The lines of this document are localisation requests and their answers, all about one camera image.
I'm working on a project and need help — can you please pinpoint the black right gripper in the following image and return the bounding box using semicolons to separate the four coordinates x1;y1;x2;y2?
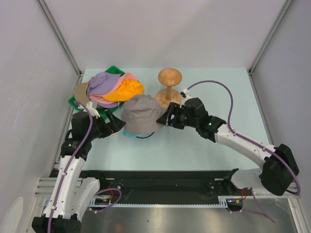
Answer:
156;102;198;130

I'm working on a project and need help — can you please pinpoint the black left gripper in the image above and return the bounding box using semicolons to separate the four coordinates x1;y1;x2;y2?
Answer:
86;109;125;141

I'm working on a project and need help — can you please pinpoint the light blue bucket hat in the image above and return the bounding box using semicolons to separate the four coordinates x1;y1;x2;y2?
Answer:
122;129;143;137

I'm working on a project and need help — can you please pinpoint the grey bucket hat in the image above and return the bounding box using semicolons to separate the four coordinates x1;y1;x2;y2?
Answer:
121;94;166;134

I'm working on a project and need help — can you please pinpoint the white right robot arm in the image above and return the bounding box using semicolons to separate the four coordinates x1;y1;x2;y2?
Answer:
157;98;299;196

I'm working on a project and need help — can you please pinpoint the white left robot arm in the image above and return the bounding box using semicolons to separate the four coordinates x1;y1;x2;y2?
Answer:
32;110;126;233

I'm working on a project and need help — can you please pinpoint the pink hat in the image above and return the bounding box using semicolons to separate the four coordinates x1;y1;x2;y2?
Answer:
86;72;139;108

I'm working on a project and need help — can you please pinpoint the orange hat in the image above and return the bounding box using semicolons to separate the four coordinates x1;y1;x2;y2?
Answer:
102;80;144;102

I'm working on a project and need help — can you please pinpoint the wooden hat stand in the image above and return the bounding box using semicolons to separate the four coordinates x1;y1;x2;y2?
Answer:
155;68;182;109

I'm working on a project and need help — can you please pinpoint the lavender purple hat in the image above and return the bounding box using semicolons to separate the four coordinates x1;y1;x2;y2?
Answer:
87;72;122;109

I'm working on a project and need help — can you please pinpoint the tan brimmed hat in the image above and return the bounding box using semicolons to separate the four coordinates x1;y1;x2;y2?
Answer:
74;82;97;108

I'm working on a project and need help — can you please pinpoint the green plastic tray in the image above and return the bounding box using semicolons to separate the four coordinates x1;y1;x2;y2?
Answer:
67;66;126;123

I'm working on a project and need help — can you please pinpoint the black wire hat stand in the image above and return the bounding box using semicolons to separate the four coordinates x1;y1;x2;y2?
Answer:
136;132;155;139

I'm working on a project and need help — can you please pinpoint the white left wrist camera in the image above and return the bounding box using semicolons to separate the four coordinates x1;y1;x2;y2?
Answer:
78;101;101;118

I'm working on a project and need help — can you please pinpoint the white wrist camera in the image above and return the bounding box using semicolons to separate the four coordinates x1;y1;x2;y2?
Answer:
78;101;101;118
180;88;191;99

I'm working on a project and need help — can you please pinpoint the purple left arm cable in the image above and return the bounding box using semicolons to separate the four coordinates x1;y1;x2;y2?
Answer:
47;100;122;233

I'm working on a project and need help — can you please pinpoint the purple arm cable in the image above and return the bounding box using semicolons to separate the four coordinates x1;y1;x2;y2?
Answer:
186;80;302;223
47;100;122;233

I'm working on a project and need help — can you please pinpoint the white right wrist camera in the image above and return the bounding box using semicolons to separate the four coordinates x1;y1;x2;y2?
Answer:
180;88;191;99

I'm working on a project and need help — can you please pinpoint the aluminium frame post left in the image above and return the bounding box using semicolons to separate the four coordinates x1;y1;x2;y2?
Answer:
36;0;82;77

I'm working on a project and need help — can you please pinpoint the aluminium frame post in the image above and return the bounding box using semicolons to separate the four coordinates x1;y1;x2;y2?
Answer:
249;0;296;73
36;0;82;77

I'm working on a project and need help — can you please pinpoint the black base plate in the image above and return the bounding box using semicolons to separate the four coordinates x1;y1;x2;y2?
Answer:
79;170;242;205

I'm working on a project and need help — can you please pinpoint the white slotted cable duct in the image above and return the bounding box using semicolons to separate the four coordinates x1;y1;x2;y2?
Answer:
87;195;243;209

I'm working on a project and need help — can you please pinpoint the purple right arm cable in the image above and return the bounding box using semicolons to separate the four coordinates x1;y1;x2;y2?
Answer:
186;80;302;223

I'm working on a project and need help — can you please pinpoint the aluminium frame post right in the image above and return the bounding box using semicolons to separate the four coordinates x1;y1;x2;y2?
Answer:
249;0;296;73

